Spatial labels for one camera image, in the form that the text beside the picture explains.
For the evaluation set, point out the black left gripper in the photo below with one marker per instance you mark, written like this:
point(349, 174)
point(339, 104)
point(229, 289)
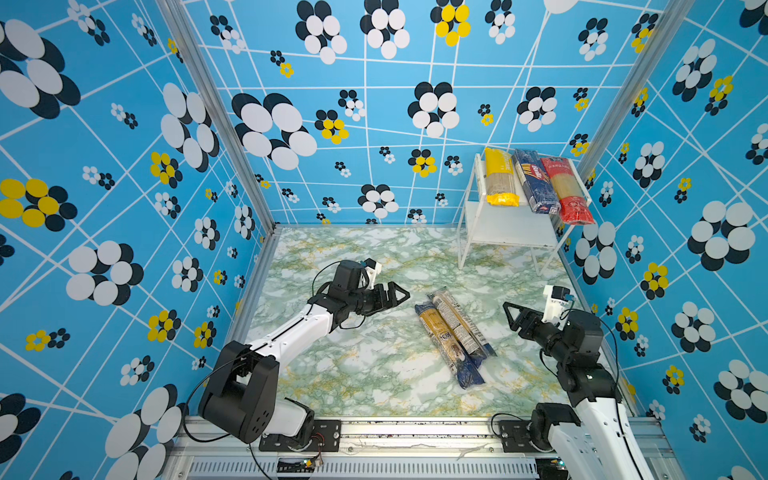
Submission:
point(391, 302)

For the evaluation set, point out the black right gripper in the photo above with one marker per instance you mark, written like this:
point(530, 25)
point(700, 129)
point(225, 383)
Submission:
point(528, 316)

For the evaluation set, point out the clear striped spaghetti bag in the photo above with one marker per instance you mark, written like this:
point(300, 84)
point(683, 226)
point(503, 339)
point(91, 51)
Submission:
point(463, 327)

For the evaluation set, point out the dark blue clear spaghetti bag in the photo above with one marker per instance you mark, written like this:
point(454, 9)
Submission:
point(453, 353)

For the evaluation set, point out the red spaghetti bag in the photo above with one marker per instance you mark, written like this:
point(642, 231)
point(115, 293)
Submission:
point(574, 209)

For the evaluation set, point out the blue Barilla spaghetti bag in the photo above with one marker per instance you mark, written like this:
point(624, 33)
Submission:
point(535, 182)

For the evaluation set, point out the yellow spaghetti bag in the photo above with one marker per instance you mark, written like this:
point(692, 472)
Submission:
point(500, 179)

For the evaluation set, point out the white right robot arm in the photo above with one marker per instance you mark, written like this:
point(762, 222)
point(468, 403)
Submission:
point(591, 434)

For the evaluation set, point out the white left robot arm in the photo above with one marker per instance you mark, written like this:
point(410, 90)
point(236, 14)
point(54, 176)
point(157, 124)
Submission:
point(241, 397)

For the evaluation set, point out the white two-tier shelf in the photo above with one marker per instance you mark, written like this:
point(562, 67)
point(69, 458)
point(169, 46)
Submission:
point(481, 223)

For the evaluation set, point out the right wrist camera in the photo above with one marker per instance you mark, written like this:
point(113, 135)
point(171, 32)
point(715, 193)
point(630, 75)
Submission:
point(558, 301)

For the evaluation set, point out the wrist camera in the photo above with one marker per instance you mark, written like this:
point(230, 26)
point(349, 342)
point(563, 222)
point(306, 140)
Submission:
point(356, 275)
point(558, 301)

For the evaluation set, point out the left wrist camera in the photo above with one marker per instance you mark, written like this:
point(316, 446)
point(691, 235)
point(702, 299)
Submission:
point(356, 275)

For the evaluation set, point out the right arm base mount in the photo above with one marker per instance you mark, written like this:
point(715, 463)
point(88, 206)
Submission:
point(522, 438)

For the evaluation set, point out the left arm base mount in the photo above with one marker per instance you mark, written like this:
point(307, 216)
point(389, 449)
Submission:
point(319, 436)

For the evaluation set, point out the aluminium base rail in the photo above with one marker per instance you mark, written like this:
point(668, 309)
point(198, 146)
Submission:
point(371, 448)

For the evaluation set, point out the left aluminium corner post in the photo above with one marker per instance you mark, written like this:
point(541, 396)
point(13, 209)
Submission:
point(182, 31)

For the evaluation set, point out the aluminium corner post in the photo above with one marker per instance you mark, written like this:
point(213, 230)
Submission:
point(669, 24)
point(182, 31)

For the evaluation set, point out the right aluminium corner post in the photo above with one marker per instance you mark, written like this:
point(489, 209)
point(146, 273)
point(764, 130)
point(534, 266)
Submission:
point(669, 24)

